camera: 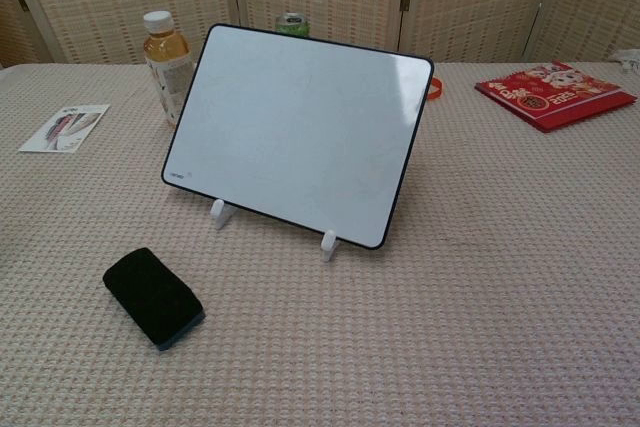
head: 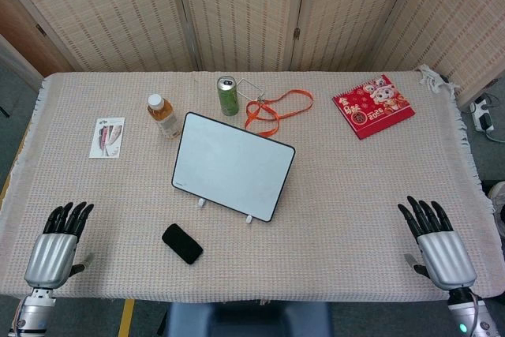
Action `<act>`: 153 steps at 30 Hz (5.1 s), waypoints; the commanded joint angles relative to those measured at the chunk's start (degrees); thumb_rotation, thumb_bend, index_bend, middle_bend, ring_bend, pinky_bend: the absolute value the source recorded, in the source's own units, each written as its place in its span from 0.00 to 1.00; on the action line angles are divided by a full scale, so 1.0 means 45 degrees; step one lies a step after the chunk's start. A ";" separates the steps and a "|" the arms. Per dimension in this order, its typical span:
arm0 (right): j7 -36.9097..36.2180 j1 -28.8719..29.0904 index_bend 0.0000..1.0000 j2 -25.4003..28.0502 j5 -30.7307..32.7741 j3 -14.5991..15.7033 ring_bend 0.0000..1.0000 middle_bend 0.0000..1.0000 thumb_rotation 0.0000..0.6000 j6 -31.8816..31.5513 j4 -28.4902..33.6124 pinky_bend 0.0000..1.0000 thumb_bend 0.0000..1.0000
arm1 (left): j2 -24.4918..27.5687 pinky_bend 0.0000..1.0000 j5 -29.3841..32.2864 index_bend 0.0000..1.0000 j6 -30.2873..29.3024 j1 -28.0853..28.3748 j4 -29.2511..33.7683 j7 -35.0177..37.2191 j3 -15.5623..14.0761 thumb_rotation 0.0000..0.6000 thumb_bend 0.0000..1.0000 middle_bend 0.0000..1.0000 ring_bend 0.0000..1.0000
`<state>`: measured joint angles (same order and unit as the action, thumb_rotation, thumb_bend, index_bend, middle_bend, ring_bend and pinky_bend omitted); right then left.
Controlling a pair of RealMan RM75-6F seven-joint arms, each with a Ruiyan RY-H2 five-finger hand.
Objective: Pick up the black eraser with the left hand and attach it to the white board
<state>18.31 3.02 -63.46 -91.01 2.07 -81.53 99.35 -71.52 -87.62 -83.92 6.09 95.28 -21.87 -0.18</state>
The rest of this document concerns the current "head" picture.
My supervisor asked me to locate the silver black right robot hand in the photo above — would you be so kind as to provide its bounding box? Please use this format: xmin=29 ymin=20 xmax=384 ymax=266
xmin=397 ymin=195 xmax=478 ymax=290

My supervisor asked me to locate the white power strip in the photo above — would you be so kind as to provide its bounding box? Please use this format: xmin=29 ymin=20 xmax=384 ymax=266
xmin=469 ymin=95 xmax=496 ymax=133

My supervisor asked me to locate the tea bottle with white cap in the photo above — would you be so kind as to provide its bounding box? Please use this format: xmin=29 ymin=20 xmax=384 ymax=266
xmin=147 ymin=93 xmax=180 ymax=140

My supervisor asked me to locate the white board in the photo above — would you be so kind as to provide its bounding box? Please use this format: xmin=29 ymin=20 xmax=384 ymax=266
xmin=170 ymin=111 xmax=297 ymax=223

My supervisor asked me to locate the white printed card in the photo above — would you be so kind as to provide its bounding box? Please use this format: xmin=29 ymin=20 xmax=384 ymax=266
xmin=88 ymin=116 xmax=126 ymax=159

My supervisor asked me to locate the red desk calendar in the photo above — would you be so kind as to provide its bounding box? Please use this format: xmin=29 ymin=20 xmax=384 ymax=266
xmin=331 ymin=73 xmax=417 ymax=141

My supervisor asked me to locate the brown wooden door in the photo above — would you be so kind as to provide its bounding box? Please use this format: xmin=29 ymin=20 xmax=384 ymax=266
xmin=0 ymin=0 xmax=77 ymax=77

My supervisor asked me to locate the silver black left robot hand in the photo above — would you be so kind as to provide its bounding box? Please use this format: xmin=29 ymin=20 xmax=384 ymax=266
xmin=23 ymin=201 xmax=95 ymax=290

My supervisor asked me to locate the orange ring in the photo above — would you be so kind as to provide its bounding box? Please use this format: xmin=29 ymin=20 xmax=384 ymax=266
xmin=244 ymin=88 xmax=315 ymax=137

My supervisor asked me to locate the clear badge holder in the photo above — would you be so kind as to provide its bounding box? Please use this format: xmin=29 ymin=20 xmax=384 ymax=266
xmin=235 ymin=77 xmax=265 ymax=103

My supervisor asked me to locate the woven folding screen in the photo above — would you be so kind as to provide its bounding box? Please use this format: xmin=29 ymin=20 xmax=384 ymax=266
xmin=0 ymin=0 xmax=505 ymax=109

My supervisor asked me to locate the white crumpled cloth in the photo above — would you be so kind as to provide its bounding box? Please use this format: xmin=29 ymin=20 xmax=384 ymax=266
xmin=415 ymin=63 xmax=461 ymax=98

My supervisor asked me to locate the green drink can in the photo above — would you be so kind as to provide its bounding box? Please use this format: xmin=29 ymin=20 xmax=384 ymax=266
xmin=216 ymin=75 xmax=241 ymax=118

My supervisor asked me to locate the black whiteboard eraser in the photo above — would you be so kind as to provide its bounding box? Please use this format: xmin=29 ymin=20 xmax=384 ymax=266
xmin=161 ymin=223 xmax=205 ymax=266

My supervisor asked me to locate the beige woven tablecloth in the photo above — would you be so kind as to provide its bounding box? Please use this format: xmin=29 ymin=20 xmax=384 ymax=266
xmin=0 ymin=69 xmax=496 ymax=303

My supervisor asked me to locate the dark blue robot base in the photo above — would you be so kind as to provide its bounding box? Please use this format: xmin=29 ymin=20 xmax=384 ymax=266
xmin=164 ymin=300 xmax=333 ymax=337

